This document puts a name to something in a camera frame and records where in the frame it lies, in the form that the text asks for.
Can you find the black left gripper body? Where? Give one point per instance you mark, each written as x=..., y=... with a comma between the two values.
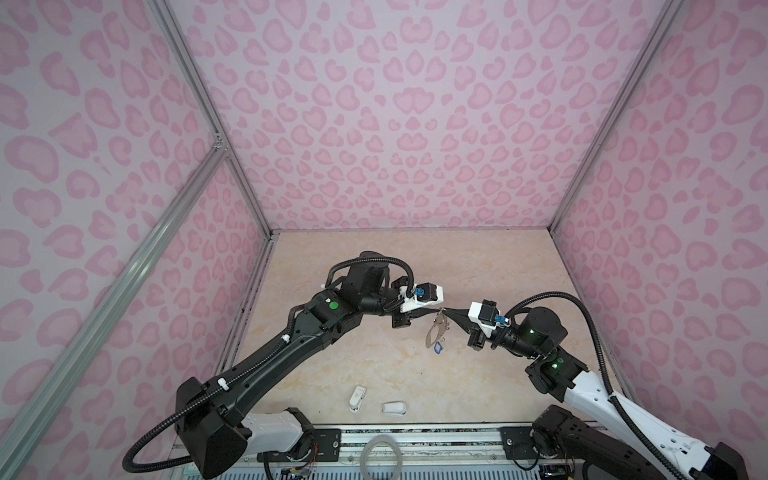
x=402, y=319

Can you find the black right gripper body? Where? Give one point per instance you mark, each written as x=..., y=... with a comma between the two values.
x=481, y=341

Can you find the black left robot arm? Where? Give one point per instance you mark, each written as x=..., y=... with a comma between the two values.
x=211, y=426

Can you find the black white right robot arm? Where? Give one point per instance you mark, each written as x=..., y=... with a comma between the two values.
x=590, y=420

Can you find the white rounded plastic piece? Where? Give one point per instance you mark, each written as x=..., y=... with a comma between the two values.
x=395, y=408

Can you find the white clip device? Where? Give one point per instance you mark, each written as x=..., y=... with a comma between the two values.
x=356, y=398

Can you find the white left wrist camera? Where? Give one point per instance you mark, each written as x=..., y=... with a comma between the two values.
x=424, y=295

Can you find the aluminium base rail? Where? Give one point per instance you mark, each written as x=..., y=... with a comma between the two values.
x=447, y=451

